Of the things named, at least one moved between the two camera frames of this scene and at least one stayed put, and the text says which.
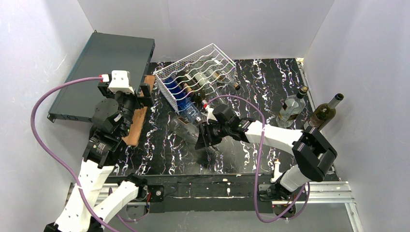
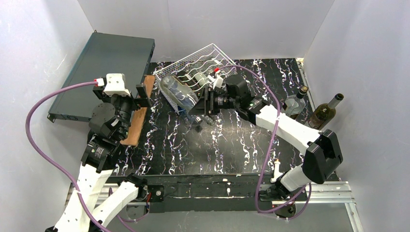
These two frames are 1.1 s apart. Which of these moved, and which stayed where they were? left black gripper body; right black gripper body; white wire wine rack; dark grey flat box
Moved: right black gripper body
Stayed: dark grey flat box; left black gripper body; white wire wine rack
